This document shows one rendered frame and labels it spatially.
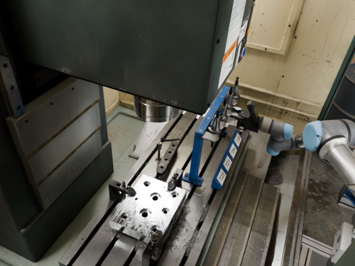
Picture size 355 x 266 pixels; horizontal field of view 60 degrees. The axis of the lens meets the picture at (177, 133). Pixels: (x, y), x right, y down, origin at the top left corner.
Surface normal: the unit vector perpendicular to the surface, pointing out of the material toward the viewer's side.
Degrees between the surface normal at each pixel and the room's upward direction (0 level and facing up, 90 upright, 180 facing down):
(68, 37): 90
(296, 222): 0
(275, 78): 90
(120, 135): 0
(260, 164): 24
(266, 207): 8
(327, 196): 0
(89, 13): 90
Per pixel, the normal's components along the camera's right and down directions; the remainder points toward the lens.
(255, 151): -0.10, -0.47
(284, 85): -0.40, 0.56
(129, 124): 0.07, -0.77
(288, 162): -0.21, -0.83
